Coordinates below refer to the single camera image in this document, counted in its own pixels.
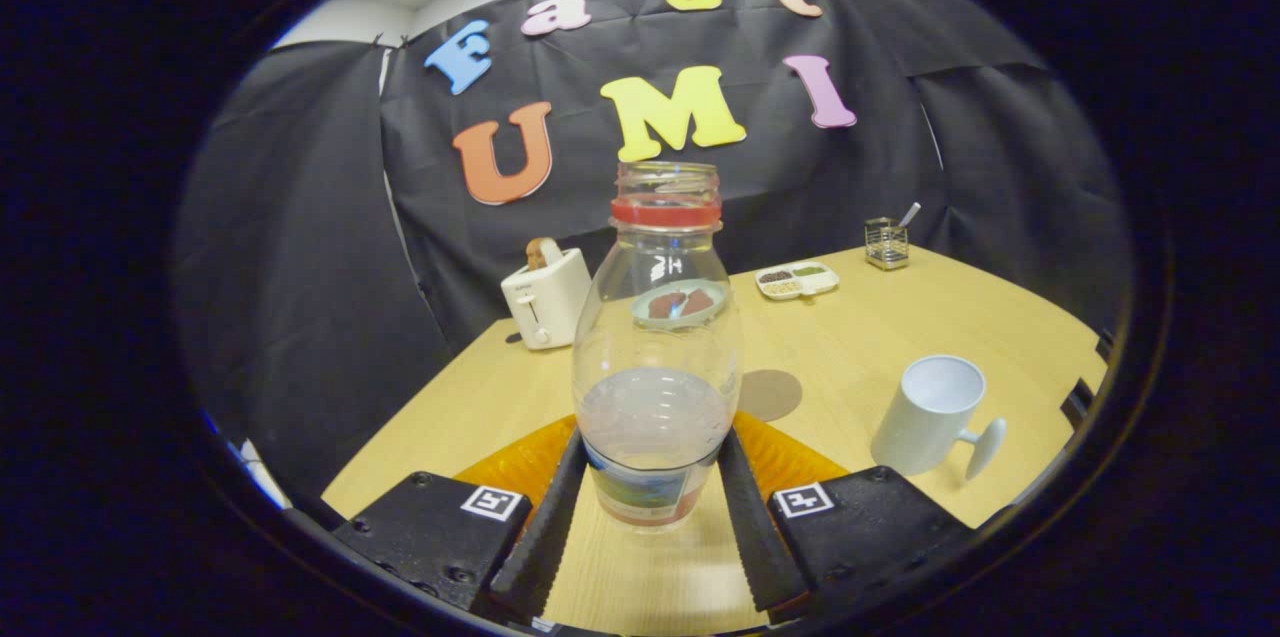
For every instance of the white cup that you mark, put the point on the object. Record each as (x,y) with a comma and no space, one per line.
(925,417)

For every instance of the round brown coaster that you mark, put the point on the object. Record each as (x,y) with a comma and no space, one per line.
(775,395)

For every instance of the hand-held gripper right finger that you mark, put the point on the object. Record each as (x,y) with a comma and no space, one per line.
(760,537)

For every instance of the white divided condiment dish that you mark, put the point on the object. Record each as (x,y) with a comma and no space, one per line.
(797,281)

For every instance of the brown meat piece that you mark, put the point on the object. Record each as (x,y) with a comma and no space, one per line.
(699,300)
(664,306)

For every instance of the toasted bread slice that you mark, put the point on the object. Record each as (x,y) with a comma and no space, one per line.
(543,252)

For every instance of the clear plastic juice bottle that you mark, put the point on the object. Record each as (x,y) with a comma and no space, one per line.
(655,417)

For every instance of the wooden table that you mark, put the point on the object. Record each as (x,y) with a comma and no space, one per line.
(860,337)

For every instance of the pale green plate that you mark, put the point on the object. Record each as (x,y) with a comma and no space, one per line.
(640,312)

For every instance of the white toaster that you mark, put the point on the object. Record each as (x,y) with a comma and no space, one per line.
(548,302)

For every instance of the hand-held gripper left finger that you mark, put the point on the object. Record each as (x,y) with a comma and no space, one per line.
(545,537)

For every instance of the black backdrop cloth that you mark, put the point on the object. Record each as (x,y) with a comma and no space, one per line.
(300,267)

